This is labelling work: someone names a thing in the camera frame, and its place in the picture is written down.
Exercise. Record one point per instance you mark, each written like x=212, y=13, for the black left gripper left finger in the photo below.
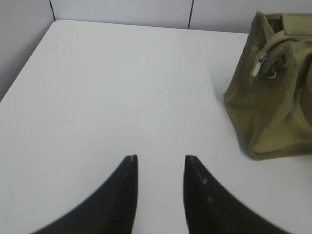
x=111, y=209

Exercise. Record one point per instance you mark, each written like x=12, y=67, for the silver zipper pull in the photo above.
x=259, y=64

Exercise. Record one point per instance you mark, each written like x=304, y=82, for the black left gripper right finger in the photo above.
x=211, y=209

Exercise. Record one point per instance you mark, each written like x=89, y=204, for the yellow canvas bag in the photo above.
x=272, y=113

